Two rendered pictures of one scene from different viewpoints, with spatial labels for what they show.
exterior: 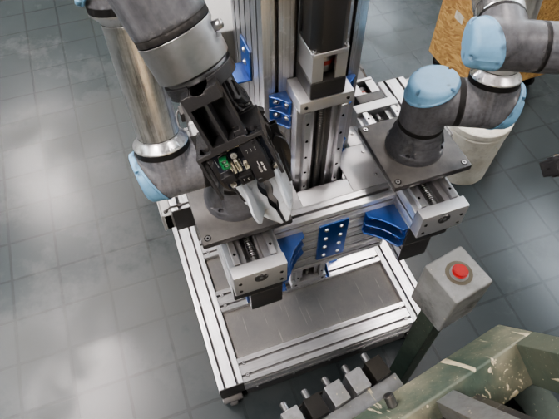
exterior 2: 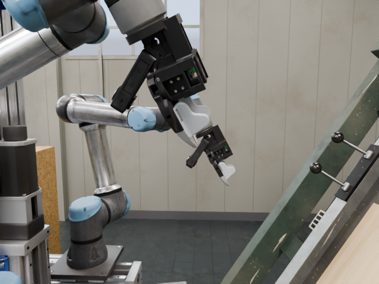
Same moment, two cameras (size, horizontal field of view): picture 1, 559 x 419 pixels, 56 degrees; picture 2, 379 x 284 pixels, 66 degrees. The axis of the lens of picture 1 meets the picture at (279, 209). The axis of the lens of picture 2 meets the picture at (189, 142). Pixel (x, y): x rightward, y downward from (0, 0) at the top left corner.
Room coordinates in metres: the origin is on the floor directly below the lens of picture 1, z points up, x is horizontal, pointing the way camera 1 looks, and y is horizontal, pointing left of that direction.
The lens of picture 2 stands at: (0.17, 0.47, 1.63)
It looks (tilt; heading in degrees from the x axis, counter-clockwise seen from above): 7 degrees down; 292
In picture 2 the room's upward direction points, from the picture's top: straight up
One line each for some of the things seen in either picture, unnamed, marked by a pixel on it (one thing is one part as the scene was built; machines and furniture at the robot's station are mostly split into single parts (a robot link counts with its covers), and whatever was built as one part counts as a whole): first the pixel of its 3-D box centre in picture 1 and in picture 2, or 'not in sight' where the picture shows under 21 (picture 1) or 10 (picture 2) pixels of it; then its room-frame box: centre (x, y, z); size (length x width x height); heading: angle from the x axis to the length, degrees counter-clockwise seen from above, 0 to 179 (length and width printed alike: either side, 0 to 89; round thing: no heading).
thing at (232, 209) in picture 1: (233, 184); not in sight; (0.77, 0.11, 1.09); 0.15 x 0.15 x 0.10
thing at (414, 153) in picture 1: (418, 132); (87, 246); (0.94, -0.36, 1.09); 0.15 x 0.15 x 0.10
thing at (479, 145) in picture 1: (473, 132); not in sight; (1.74, -0.93, 0.24); 0.32 x 0.30 x 0.47; 110
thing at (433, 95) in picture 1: (431, 98); (87, 216); (0.94, -0.36, 1.20); 0.13 x 0.12 x 0.14; 84
